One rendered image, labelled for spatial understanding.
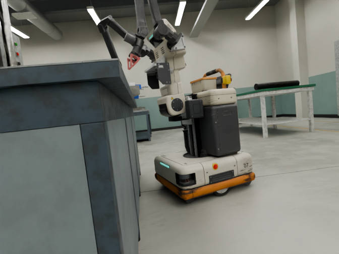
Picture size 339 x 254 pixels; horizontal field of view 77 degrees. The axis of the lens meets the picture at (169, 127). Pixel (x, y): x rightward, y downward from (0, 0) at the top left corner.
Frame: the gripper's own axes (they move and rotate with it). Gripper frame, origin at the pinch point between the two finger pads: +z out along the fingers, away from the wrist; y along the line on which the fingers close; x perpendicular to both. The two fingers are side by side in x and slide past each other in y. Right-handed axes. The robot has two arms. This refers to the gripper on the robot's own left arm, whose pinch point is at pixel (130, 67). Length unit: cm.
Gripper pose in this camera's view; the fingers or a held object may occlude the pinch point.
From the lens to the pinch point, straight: 147.7
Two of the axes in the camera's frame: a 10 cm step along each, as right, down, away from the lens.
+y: 3.9, 0.2, -9.2
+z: -3.2, 9.4, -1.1
